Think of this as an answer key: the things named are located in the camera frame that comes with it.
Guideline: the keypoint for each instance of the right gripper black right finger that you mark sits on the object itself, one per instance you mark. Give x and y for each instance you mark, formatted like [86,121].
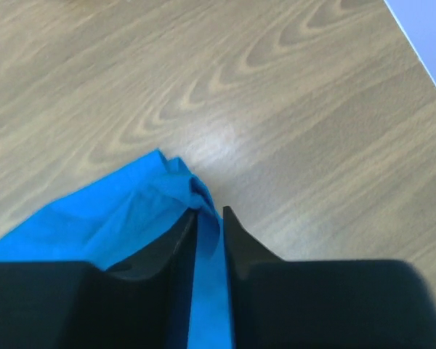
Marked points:
[277,303]

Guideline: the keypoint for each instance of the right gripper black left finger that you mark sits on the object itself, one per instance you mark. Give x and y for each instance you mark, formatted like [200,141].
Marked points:
[143,301]

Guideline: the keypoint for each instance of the blue t shirt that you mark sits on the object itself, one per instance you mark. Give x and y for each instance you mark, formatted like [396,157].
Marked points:
[114,217]

